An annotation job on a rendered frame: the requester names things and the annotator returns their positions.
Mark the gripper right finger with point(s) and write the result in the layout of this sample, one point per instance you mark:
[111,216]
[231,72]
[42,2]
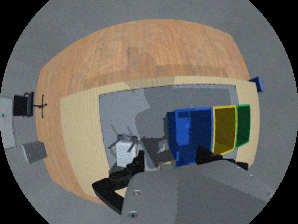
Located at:
[203,155]

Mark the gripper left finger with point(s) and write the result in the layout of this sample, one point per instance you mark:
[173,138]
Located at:
[105,188]

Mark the yellow open bin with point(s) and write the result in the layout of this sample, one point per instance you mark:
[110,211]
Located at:
[224,135]

